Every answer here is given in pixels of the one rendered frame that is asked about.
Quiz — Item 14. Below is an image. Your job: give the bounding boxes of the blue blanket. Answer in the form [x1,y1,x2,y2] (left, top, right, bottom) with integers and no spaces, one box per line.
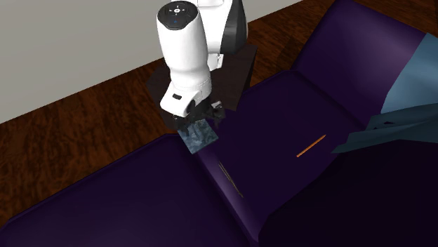
[331,32,438,154]

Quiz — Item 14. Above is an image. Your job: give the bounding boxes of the dark purple sofa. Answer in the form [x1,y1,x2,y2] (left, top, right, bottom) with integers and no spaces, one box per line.
[0,0,438,247]

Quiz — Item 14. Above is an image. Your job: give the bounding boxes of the orange pencil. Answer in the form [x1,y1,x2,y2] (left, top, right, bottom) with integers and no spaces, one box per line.
[296,134,327,159]

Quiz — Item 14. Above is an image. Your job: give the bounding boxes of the thin brown stick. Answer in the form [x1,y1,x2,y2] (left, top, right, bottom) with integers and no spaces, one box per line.
[218,161,245,199]

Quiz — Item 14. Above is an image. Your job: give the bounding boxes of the dark robot stand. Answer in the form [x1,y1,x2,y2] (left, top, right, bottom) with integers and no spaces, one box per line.
[146,44,258,131]

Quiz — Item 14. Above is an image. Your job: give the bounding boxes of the blue-grey marbled flat block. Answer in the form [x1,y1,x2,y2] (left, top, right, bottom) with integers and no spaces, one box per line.
[177,119,220,155]

